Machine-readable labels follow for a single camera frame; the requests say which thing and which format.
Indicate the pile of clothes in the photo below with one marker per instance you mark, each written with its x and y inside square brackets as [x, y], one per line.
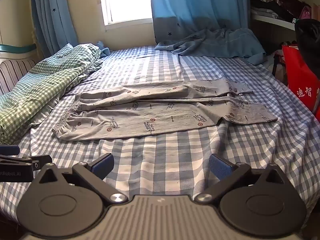
[282, 2]

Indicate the green checked pillow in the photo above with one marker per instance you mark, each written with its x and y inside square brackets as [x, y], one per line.
[37, 85]

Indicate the blue checked bed sheet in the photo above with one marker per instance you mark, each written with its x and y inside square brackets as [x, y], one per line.
[162, 65]

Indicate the black rounded object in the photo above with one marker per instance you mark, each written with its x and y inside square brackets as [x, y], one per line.
[310, 37]

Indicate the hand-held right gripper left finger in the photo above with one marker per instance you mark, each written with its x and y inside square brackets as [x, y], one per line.
[103, 165]

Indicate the grey printed pants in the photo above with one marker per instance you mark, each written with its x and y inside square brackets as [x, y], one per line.
[150, 120]

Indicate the small blue cloth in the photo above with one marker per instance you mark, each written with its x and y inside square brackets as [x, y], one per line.
[103, 50]

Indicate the white shelf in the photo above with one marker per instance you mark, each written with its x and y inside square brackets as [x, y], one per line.
[275, 21]

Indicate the red bag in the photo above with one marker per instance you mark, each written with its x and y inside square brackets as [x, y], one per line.
[300, 80]

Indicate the blue star curtain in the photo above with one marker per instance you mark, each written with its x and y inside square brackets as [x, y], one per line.
[195, 5]
[55, 17]

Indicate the striped upholstered bench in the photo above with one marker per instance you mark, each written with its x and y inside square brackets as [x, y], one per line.
[15, 75]

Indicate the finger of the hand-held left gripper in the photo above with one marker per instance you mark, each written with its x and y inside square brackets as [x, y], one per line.
[10, 150]
[40, 162]

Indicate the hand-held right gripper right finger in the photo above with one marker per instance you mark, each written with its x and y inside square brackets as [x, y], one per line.
[220, 167]

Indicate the bright window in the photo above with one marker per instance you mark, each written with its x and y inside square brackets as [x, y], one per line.
[125, 0]

